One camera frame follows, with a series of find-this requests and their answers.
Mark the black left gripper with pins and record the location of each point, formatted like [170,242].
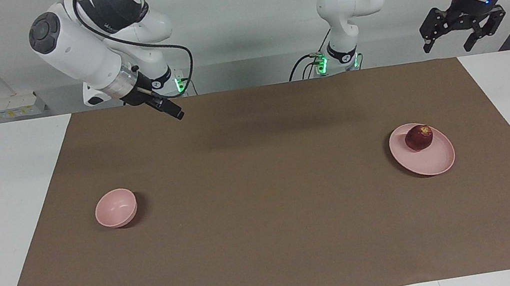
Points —
[467,9]

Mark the pink plate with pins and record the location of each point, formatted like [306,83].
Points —
[432,159]

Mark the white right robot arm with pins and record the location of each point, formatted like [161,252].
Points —
[79,48]

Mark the brown table mat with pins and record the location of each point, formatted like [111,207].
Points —
[267,222]

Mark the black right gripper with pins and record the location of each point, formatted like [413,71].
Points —
[137,90]

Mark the pink bowl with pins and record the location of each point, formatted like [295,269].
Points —
[116,209]

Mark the red apple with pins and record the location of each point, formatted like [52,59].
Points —
[418,138]

